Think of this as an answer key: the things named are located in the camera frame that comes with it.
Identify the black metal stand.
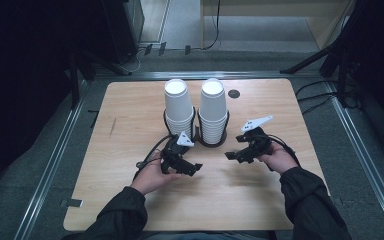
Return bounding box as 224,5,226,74
67,49,133,109

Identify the metal floor rail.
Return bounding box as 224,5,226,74
93,70,321,81
323,79,384,240
13,79,92,240

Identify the black floor cable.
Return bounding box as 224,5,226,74
294,79,338,96
296,92,338,103
301,95,336,116

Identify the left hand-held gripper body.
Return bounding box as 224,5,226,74
159,131,195,175

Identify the black tripod stand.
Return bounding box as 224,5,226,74
279,0,359,108

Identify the white floor cable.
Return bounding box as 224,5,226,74
121,46,148,74

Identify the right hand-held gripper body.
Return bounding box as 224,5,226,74
240,115,274,164

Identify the right hand-held gripper cable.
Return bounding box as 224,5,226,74
266,134,301,168

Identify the stack of white paper cups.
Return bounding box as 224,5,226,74
198,78,229,145
163,78,196,139

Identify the black cabinet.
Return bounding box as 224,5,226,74
101,0,145,66

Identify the grey tape strip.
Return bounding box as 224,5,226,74
59,198,84,208

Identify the light wooden furniture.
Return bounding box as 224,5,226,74
199,0,358,51

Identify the left hand-held gripper cable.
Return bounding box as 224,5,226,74
133,134,178,181

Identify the person's right hand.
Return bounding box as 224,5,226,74
256,141,299,176

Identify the person's left hand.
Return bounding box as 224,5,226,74
130,151,183,196

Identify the black wire cup holder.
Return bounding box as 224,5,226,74
162,105,229,148

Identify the black hanging cable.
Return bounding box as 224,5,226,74
199,0,222,51

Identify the hand-held gripper cable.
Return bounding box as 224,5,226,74
133,134,178,181
266,134,301,168

